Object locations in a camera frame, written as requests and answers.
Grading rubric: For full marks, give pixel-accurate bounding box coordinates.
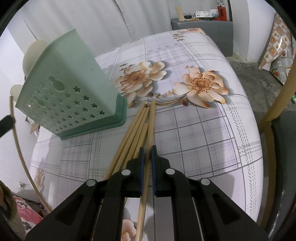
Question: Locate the floral plaid tablecloth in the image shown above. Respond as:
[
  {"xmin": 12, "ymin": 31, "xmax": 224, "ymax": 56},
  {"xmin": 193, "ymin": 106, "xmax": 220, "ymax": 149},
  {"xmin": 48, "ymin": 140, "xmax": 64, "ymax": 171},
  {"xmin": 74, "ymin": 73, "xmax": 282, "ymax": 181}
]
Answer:
[{"xmin": 28, "ymin": 27, "xmax": 265, "ymax": 241}]

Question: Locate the wall power outlet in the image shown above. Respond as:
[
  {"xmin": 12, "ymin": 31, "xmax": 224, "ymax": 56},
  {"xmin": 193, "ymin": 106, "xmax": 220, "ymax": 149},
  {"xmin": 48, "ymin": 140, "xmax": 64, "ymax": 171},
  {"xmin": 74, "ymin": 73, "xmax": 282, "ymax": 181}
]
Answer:
[{"xmin": 18, "ymin": 182, "xmax": 27, "ymax": 190}]

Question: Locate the cardboard tube roll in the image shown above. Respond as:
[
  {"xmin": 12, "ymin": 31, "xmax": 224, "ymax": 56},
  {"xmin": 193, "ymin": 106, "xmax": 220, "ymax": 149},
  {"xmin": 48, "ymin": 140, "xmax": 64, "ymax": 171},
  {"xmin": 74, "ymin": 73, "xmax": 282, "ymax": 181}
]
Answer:
[{"xmin": 175, "ymin": 6, "xmax": 185, "ymax": 22}]

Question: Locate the wooden chair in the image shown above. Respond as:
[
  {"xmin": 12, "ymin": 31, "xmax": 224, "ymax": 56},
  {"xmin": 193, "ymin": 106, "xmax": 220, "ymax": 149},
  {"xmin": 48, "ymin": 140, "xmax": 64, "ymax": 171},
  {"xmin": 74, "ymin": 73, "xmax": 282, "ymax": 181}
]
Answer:
[{"xmin": 258, "ymin": 63, "xmax": 295, "ymax": 240}]

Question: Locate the white curtain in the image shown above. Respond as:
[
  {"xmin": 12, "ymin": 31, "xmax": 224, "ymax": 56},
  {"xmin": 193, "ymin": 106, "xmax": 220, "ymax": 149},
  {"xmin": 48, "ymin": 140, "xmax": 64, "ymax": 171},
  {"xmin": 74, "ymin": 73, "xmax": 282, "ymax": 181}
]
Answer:
[{"xmin": 8, "ymin": 0, "xmax": 218, "ymax": 56}]

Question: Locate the mint green utensil holder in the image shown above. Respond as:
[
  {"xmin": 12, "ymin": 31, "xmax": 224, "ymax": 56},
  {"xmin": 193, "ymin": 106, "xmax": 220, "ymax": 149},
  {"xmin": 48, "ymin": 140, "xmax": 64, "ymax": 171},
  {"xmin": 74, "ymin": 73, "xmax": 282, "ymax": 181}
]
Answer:
[{"xmin": 16, "ymin": 29, "xmax": 127, "ymax": 139}]

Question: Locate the open cardboard box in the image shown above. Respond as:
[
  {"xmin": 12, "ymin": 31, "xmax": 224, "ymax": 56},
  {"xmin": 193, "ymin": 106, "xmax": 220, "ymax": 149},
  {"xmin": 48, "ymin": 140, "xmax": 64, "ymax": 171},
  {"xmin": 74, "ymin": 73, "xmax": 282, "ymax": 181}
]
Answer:
[{"xmin": 25, "ymin": 116, "xmax": 41, "ymax": 136}]

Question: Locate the patterned folded board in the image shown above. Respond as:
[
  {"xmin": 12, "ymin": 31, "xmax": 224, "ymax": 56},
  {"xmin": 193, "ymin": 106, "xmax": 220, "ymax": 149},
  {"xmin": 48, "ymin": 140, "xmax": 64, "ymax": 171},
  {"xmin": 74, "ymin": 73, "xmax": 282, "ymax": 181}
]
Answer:
[{"xmin": 258, "ymin": 13, "xmax": 295, "ymax": 85}]

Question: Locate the pink floral bag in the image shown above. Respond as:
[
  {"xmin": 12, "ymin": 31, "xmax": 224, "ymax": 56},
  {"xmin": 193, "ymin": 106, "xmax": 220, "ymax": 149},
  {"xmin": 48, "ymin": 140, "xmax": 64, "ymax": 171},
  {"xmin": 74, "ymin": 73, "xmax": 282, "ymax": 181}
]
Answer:
[{"xmin": 13, "ymin": 196, "xmax": 43, "ymax": 233}]

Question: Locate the cream plastic rice paddle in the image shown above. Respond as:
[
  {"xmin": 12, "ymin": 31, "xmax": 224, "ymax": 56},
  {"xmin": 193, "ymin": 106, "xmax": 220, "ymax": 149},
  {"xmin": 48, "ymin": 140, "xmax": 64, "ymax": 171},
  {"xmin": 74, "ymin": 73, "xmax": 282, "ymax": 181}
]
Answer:
[{"xmin": 10, "ymin": 84, "xmax": 23, "ymax": 106}]

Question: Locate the green white fuzzy sleeve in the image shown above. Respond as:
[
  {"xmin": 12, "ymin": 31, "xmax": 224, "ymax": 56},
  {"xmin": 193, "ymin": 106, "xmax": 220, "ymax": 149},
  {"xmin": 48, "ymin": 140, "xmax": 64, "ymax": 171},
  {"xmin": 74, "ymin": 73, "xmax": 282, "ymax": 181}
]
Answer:
[{"xmin": 1, "ymin": 181, "xmax": 26, "ymax": 240}]

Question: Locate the red thermos bottle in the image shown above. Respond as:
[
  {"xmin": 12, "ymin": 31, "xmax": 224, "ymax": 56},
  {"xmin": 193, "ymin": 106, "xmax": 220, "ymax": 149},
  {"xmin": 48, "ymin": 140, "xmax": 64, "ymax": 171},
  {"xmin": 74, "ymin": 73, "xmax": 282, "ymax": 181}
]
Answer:
[{"xmin": 217, "ymin": 3, "xmax": 227, "ymax": 21}]

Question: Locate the grey side cabinet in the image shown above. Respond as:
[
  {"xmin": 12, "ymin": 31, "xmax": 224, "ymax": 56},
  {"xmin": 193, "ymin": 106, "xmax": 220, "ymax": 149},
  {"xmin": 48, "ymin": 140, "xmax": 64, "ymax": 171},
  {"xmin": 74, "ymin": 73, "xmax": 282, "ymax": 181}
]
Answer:
[{"xmin": 170, "ymin": 17, "xmax": 234, "ymax": 57}]

